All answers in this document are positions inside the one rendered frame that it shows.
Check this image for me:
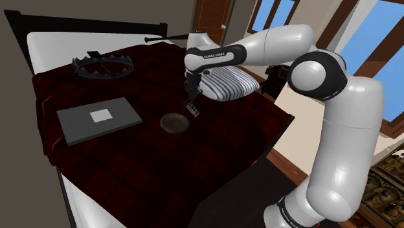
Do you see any black remote control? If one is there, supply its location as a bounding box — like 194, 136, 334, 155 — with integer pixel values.
183, 100, 201, 119

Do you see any white blue striped pillow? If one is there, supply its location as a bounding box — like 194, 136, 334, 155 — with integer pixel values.
199, 65, 260, 102

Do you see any dark brown bowl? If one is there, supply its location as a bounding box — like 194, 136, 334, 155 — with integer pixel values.
159, 112, 191, 134

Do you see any brown wooden door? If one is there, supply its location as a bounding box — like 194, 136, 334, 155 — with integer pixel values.
191, 0, 237, 47

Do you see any black furniture piece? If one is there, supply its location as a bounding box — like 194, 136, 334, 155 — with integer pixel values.
264, 64, 292, 100

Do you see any dark grey spiked crown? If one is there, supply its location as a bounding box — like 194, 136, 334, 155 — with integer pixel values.
71, 51, 134, 80

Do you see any bed with dark red blanket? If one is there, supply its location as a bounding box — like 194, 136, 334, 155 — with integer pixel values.
3, 8, 296, 228

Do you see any grey closed laptop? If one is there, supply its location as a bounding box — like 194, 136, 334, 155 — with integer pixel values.
56, 96, 143, 147

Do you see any narrow brown framed window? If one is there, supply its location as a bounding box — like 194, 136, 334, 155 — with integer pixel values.
247, 0, 301, 35

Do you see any wide brown framed window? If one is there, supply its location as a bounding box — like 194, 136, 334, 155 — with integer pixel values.
315, 0, 404, 140

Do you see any ornate gold patterned panel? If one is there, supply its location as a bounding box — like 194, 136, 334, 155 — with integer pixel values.
342, 150, 404, 228

